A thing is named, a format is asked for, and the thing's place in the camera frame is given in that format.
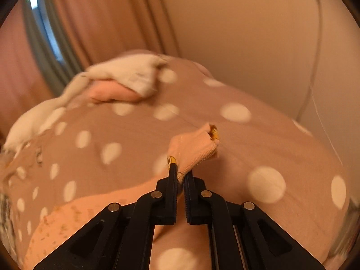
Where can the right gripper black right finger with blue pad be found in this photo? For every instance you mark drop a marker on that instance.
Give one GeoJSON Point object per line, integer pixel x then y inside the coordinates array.
{"type": "Point", "coordinates": [242, 236]}

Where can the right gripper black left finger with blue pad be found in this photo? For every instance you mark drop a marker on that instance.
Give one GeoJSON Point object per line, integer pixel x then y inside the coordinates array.
{"type": "Point", "coordinates": [119, 237]}

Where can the peach printed baby garment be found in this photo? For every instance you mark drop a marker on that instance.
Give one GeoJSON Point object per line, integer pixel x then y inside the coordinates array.
{"type": "Point", "coordinates": [186, 150]}

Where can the mauve polka dot bedspread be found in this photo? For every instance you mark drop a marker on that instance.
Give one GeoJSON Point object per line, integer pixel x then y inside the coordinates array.
{"type": "Point", "coordinates": [70, 156]}

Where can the grey plaid garment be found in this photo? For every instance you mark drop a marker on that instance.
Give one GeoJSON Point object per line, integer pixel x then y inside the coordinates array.
{"type": "Point", "coordinates": [7, 231]}

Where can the white goose plush toy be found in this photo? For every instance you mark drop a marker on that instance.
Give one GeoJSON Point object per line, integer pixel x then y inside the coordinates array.
{"type": "Point", "coordinates": [28, 124]}

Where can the folded pink garment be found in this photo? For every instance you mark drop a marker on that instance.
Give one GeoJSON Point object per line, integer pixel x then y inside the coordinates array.
{"type": "Point", "coordinates": [106, 91]}

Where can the blue-grey curtain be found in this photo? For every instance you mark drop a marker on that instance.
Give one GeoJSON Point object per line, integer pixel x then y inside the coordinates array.
{"type": "Point", "coordinates": [50, 45]}

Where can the pink curtain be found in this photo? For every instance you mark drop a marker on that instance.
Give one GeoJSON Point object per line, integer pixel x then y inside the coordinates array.
{"type": "Point", "coordinates": [98, 31]}

